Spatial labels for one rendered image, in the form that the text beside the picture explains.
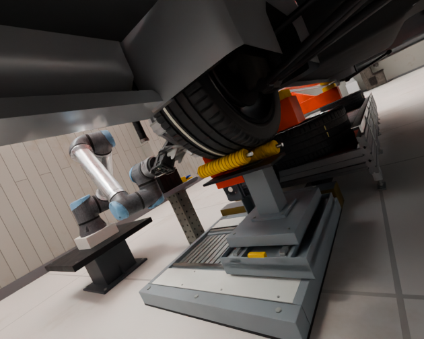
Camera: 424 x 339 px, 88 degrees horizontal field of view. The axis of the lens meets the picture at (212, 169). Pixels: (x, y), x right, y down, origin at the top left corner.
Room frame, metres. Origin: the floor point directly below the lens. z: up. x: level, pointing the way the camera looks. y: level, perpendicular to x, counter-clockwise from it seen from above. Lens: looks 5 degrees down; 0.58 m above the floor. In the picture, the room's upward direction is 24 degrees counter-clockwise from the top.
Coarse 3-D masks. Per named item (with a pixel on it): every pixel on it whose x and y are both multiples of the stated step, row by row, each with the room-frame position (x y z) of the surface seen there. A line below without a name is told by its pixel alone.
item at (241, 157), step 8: (240, 152) 0.80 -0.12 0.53; (248, 152) 0.81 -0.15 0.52; (216, 160) 0.89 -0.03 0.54; (224, 160) 0.85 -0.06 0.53; (232, 160) 0.83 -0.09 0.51; (240, 160) 0.81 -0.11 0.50; (248, 160) 0.81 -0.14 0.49; (200, 168) 0.94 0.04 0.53; (208, 168) 0.91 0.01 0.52; (216, 168) 0.88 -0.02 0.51; (224, 168) 0.86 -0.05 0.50; (200, 176) 0.95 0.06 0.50; (208, 176) 0.95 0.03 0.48
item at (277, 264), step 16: (320, 208) 0.95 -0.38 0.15; (336, 208) 0.99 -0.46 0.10; (320, 224) 0.79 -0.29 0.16; (304, 240) 0.76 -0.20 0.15; (320, 240) 0.75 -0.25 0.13; (224, 256) 0.88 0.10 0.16; (240, 256) 0.81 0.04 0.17; (256, 256) 0.75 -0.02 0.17; (272, 256) 0.75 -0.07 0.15; (288, 256) 0.68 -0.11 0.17; (304, 256) 0.68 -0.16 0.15; (320, 256) 0.71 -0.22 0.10; (240, 272) 0.82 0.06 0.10; (256, 272) 0.77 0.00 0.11; (272, 272) 0.72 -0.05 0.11; (288, 272) 0.68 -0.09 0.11; (304, 272) 0.65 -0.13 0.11
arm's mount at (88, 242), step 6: (108, 228) 1.64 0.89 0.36; (114, 228) 1.67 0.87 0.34; (96, 234) 1.57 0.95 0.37; (102, 234) 1.59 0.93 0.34; (108, 234) 1.62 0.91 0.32; (78, 240) 1.60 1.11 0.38; (84, 240) 1.53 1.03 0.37; (90, 240) 1.52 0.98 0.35; (96, 240) 1.55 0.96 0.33; (102, 240) 1.58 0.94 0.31; (78, 246) 1.63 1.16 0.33; (84, 246) 1.57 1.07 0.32; (90, 246) 1.51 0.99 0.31
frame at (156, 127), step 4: (148, 120) 0.86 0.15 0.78; (152, 120) 0.86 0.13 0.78; (156, 120) 0.83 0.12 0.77; (152, 124) 0.85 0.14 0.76; (156, 124) 0.84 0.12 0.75; (160, 124) 0.83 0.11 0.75; (152, 128) 0.86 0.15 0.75; (156, 128) 0.85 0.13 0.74; (160, 128) 0.84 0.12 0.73; (156, 132) 0.86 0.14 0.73; (160, 132) 0.86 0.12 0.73; (164, 132) 0.85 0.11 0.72; (160, 136) 0.88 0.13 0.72; (164, 136) 0.88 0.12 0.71; (168, 136) 0.89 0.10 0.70; (168, 140) 0.90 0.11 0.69; (172, 140) 0.90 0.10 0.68; (176, 144) 0.91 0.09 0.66; (188, 152) 0.95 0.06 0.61; (196, 156) 0.97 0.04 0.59
